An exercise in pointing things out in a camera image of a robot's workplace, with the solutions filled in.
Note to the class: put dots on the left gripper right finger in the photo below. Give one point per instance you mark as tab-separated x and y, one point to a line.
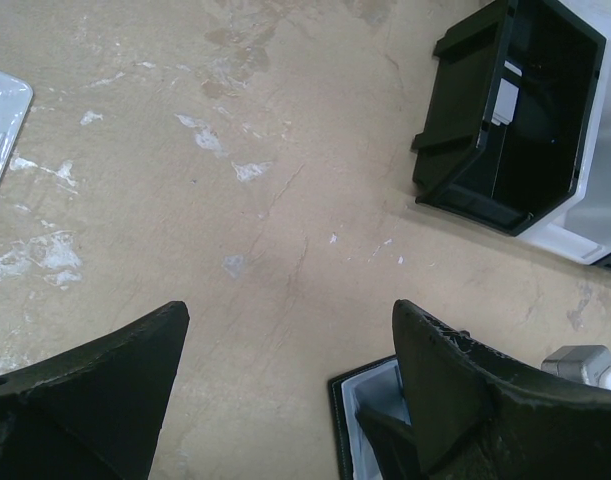
477	413

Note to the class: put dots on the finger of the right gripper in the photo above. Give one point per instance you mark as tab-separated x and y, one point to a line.
393	443

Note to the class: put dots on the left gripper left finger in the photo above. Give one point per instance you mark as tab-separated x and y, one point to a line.
95	411

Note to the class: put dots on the black leather card holder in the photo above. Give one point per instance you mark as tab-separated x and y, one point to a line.
377	385

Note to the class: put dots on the black and white compartment tray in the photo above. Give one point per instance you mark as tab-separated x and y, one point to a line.
545	178

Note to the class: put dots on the clear plastic packet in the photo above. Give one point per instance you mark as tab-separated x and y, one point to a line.
15	99

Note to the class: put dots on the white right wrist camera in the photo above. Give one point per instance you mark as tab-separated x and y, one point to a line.
586	364

